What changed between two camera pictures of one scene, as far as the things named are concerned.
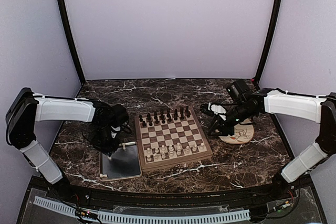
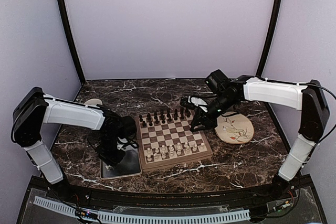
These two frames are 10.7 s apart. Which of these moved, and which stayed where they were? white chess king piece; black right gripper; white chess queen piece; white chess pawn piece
Moved: black right gripper
Stayed: white chess pawn piece; white chess king piece; white chess queen piece
